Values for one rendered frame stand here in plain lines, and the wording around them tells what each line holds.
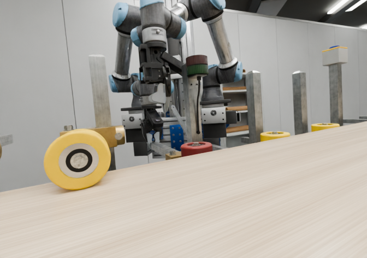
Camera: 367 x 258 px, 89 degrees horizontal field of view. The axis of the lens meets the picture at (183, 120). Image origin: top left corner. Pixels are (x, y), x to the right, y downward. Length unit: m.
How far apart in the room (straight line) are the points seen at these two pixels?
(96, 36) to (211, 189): 3.20
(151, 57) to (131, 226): 0.51
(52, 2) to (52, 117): 1.58
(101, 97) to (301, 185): 0.42
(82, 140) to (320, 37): 5.95
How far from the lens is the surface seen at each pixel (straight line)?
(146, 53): 0.62
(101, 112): 0.49
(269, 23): 4.87
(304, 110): 0.91
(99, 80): 0.50
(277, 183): 0.26
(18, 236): 0.24
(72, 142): 0.29
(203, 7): 1.06
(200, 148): 0.45
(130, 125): 1.20
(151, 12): 0.65
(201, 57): 0.52
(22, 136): 3.32
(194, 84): 0.56
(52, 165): 0.30
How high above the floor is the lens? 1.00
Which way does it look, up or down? 3 degrees down
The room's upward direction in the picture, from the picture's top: 4 degrees counter-clockwise
